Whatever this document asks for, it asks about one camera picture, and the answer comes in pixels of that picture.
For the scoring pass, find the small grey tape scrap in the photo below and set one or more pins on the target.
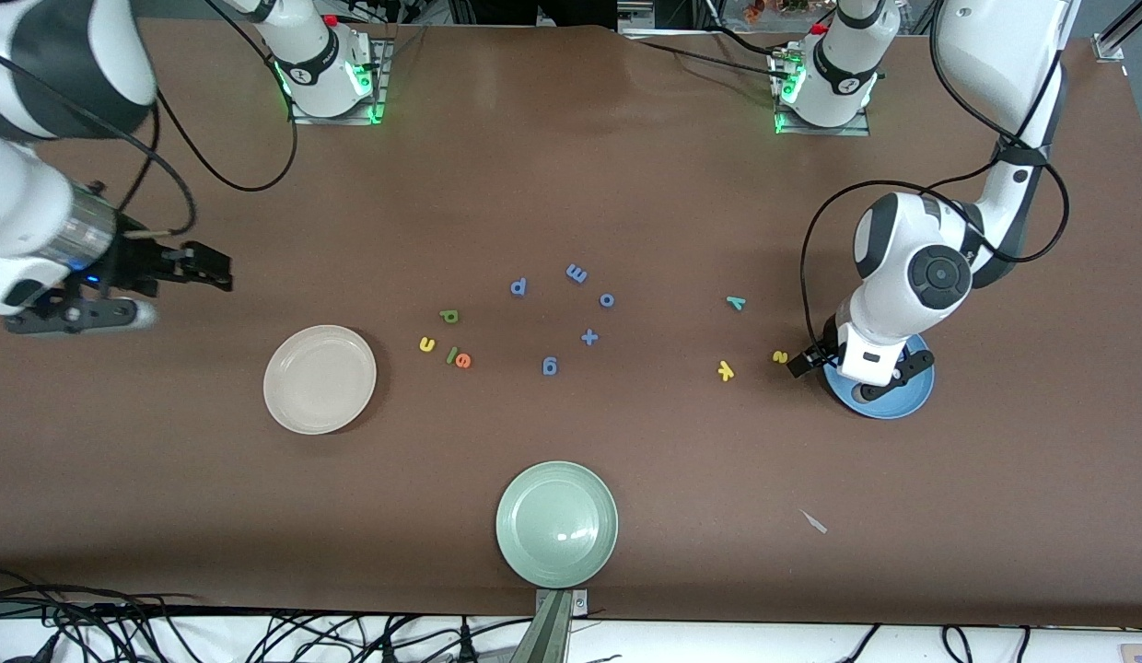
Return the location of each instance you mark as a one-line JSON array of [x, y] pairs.
[[815, 523]]

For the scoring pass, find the yellow letter k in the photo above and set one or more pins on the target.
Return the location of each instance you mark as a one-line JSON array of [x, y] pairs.
[[726, 371]]

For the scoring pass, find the blue round plate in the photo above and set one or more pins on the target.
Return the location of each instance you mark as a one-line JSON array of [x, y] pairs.
[[903, 407]]

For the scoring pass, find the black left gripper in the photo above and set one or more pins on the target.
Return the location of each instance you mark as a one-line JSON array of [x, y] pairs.
[[813, 356]]

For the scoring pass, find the green round plate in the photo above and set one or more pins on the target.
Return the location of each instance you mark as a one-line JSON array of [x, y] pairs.
[[557, 525]]

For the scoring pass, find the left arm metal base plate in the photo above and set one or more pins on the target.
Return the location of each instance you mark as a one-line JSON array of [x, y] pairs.
[[856, 131]]

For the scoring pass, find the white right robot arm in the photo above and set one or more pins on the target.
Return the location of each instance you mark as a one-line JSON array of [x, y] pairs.
[[18, 203]]

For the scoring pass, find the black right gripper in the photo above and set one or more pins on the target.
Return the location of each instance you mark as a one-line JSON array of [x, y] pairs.
[[136, 263]]

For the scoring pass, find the short aluminium frame profile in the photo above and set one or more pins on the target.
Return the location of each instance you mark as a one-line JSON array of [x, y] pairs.
[[1110, 44]]

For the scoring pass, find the orange background object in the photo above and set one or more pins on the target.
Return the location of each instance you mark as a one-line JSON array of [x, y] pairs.
[[755, 9]]

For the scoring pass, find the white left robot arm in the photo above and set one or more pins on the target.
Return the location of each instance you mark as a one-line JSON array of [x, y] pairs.
[[903, 276]]

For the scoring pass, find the grey metal camera post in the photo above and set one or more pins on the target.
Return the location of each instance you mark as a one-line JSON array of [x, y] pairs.
[[551, 635]]

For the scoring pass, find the beige round plate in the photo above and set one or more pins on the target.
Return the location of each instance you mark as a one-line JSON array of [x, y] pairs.
[[320, 379]]

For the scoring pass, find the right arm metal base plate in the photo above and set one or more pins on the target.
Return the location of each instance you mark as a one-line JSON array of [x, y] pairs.
[[378, 87]]

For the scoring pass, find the brown table cover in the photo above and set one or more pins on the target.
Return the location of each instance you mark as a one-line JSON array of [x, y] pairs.
[[571, 184]]

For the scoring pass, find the blue letter m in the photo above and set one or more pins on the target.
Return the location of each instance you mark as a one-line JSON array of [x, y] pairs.
[[576, 273]]

